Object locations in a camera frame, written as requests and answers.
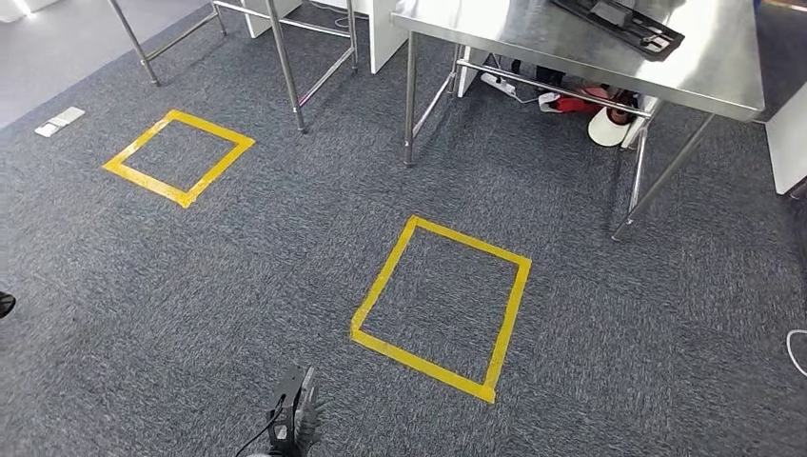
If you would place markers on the black plastic plate bracket part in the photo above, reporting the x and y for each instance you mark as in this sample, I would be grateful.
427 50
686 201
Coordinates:
608 12

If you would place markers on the stainless steel workbench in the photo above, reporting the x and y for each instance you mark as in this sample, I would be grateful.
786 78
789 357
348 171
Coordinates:
536 38

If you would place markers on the white power strip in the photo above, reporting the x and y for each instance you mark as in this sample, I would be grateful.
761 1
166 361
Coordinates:
498 83

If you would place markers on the white panel steel table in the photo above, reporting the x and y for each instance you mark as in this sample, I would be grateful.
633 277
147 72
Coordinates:
388 38
788 145

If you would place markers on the red cloth item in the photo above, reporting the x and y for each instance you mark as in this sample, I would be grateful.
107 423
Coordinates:
577 104

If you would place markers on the silver floor outlet box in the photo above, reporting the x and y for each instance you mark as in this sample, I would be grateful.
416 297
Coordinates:
60 122

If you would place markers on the person's black shoe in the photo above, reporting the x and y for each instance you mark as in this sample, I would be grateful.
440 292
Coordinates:
5 304

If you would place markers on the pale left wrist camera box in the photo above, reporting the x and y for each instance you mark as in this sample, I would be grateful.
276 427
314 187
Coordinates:
309 385

